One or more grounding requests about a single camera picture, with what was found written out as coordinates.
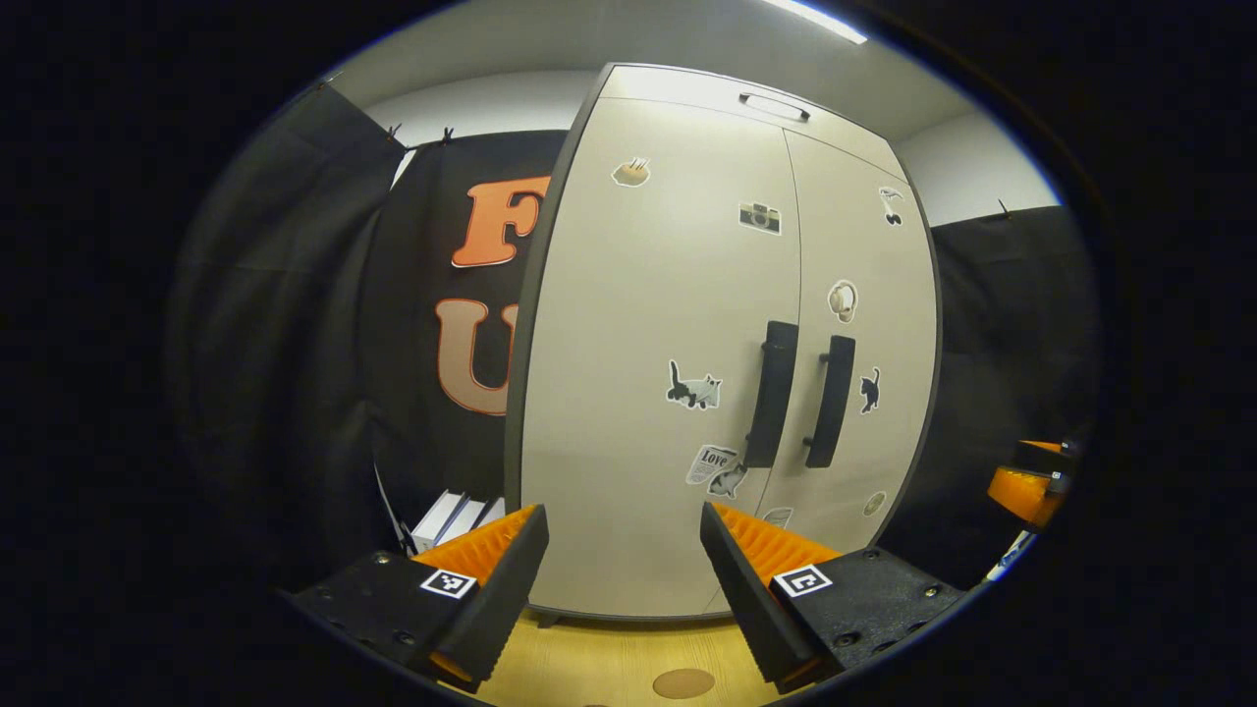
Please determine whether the metal drawer handle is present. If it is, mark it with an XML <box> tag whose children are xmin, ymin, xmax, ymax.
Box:
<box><xmin>738</xmin><ymin>92</ymin><xmax>812</xmax><ymax>123</ymax></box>

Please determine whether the white cabinet door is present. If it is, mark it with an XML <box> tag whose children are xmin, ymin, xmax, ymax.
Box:
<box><xmin>751</xmin><ymin>131</ymin><xmax>939</xmax><ymax>561</ymax></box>
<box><xmin>520</xmin><ymin>98</ymin><xmax>801</xmax><ymax>620</ymax></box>

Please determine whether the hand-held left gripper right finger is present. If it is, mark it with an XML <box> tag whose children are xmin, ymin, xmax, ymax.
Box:
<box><xmin>700</xmin><ymin>501</ymin><xmax>968</xmax><ymax>693</ymax></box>

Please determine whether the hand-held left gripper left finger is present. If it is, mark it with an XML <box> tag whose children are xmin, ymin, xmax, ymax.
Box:
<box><xmin>285</xmin><ymin>504</ymin><xmax>551</xmax><ymax>693</ymax></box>

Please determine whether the white cabinet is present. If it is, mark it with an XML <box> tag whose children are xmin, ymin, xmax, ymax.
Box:
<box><xmin>504</xmin><ymin>64</ymin><xmax>944</xmax><ymax>625</ymax></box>

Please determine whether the black left door handle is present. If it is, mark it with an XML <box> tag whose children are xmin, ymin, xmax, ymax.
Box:
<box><xmin>743</xmin><ymin>321</ymin><xmax>799</xmax><ymax>469</ymax></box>

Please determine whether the white box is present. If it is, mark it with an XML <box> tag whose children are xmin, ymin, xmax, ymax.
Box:
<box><xmin>447</xmin><ymin>498</ymin><xmax>507</xmax><ymax>539</ymax></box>
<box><xmin>410</xmin><ymin>489</ymin><xmax>470</xmax><ymax>554</ymax></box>

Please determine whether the black backdrop cloth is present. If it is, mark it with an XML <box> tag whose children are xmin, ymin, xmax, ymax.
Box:
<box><xmin>167</xmin><ymin>83</ymin><xmax>1096</xmax><ymax>590</ymax></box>

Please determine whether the ceiling light panel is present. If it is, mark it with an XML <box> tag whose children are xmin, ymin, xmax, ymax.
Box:
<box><xmin>766</xmin><ymin>0</ymin><xmax>868</xmax><ymax>45</ymax></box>

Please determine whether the white cabinet drawer front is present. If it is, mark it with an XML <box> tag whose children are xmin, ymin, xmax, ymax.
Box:
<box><xmin>599</xmin><ymin>66</ymin><xmax>909</xmax><ymax>178</ymax></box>

